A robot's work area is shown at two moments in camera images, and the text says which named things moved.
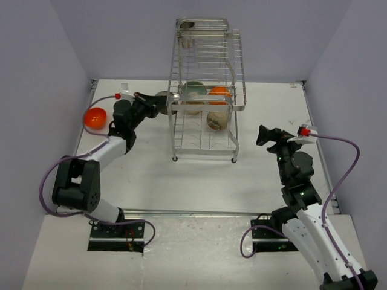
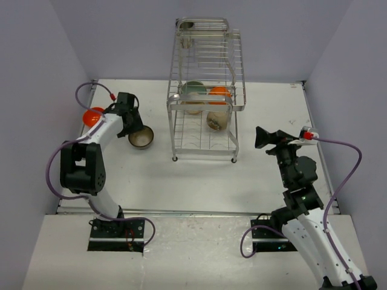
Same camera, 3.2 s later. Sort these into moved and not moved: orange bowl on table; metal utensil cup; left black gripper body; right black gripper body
Moved: left black gripper body
Not moved: right black gripper body; orange bowl on table; metal utensil cup
